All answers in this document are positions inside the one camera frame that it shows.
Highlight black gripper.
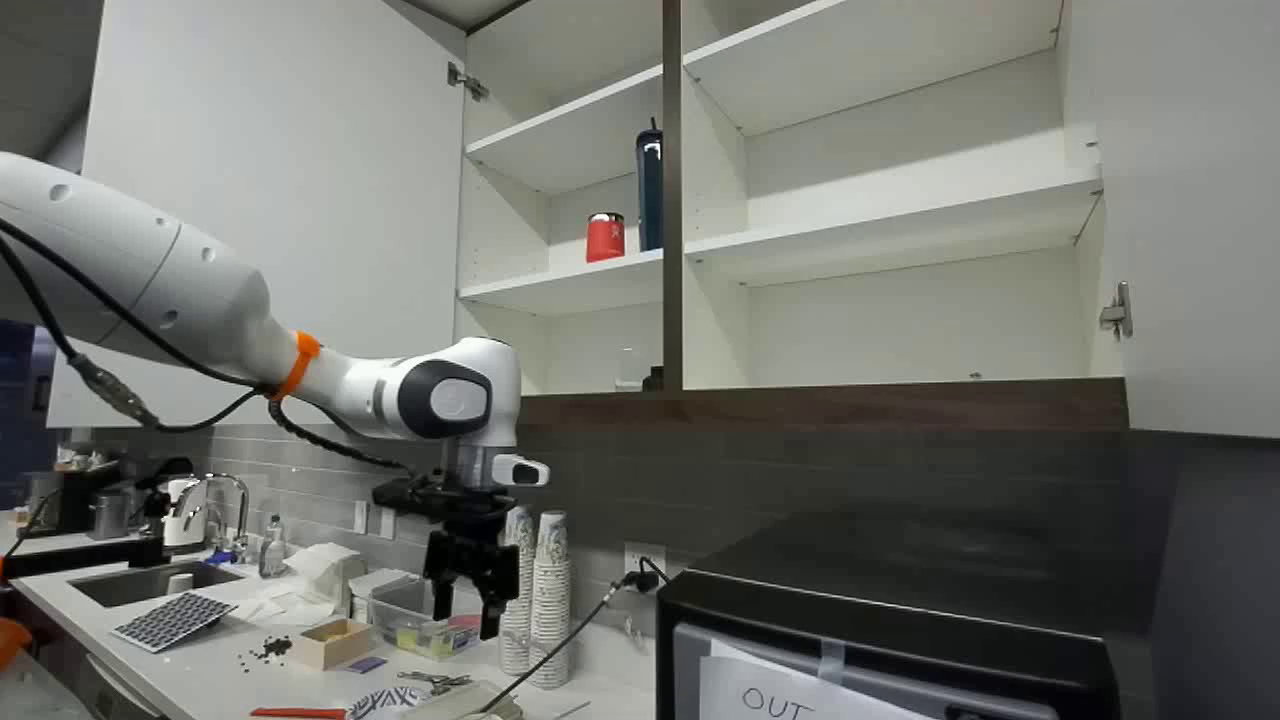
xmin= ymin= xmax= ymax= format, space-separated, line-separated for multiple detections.
xmin=420 ymin=482 xmax=530 ymax=643

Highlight red cup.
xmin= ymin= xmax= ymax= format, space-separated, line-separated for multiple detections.
xmin=584 ymin=209 xmax=630 ymax=267

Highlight dark wood cabinet trim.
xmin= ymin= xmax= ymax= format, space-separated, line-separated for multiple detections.
xmin=518 ymin=375 xmax=1133 ymax=440

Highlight black coffee machine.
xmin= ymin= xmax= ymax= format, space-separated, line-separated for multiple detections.
xmin=19 ymin=449 xmax=131 ymax=540

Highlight white cabinet door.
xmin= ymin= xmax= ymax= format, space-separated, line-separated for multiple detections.
xmin=46 ymin=0 xmax=473 ymax=432
xmin=1059 ymin=0 xmax=1280 ymax=443

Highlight clear plastic container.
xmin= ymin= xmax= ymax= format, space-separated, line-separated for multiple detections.
xmin=364 ymin=570 xmax=483 ymax=662

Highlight stack of paper cups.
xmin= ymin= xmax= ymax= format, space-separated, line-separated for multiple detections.
xmin=502 ymin=505 xmax=541 ymax=677
xmin=530 ymin=509 xmax=581 ymax=693

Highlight blue striped item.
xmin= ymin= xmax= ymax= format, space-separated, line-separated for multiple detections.
xmin=350 ymin=680 xmax=438 ymax=720

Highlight white napkin pile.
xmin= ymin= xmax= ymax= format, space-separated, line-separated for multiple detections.
xmin=282 ymin=540 xmax=372 ymax=609

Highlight small wooden box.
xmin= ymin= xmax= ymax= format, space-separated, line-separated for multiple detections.
xmin=290 ymin=614 xmax=379 ymax=677

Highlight clear soap bottle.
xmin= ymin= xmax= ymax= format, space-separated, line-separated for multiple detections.
xmin=255 ymin=511 xmax=292 ymax=585

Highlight small black keys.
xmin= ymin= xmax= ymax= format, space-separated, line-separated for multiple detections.
xmin=236 ymin=632 xmax=298 ymax=672

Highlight silver kettle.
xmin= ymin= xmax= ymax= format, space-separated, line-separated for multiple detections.
xmin=151 ymin=469 xmax=225 ymax=554

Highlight grey dish mat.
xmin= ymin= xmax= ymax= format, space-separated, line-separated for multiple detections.
xmin=112 ymin=586 xmax=241 ymax=658

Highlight steel sink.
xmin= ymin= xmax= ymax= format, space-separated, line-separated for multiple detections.
xmin=67 ymin=554 xmax=247 ymax=612

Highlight white paper sign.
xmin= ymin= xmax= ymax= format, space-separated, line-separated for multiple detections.
xmin=693 ymin=632 xmax=943 ymax=720

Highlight dark blue tumbler bottle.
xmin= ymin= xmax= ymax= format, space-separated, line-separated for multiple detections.
xmin=634 ymin=112 xmax=668 ymax=254

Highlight orange object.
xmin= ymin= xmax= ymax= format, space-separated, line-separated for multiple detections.
xmin=0 ymin=612 xmax=37 ymax=680

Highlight metal door hinge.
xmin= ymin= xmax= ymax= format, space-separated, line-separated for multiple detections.
xmin=445 ymin=54 xmax=493 ymax=102
xmin=1096 ymin=280 xmax=1139 ymax=343

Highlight dark power cable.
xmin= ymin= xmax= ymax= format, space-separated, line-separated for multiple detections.
xmin=477 ymin=562 xmax=668 ymax=720

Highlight orange arm strap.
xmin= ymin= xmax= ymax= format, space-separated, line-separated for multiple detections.
xmin=268 ymin=329 xmax=329 ymax=404

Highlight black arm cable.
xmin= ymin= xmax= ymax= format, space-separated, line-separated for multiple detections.
xmin=0 ymin=216 xmax=411 ymax=470

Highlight brown cabinet divider post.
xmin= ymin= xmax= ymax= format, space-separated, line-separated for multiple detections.
xmin=661 ymin=0 xmax=688 ymax=394

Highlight white open wall cabinet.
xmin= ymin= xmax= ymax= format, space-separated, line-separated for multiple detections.
xmin=453 ymin=0 xmax=1133 ymax=399

